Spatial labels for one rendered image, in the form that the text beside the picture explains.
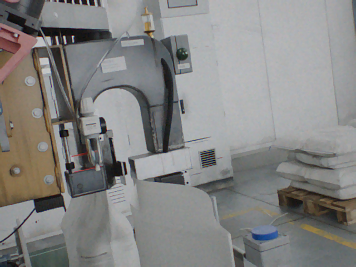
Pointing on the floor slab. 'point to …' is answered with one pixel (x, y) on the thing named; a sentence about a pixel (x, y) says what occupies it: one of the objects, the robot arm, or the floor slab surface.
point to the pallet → (319, 203)
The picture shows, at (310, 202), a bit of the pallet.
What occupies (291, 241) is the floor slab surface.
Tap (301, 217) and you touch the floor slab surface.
